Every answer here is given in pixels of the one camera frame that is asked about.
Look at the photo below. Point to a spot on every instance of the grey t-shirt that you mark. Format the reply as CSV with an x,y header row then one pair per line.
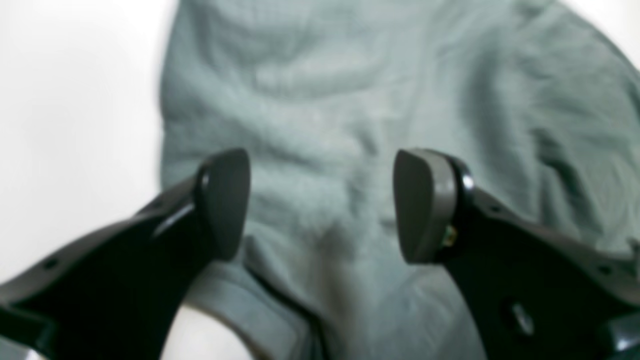
x,y
542,106

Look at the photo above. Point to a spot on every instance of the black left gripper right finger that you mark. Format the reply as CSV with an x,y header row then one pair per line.
x,y
533,293

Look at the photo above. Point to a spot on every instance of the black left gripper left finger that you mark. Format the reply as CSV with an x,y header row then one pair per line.
x,y
113,293

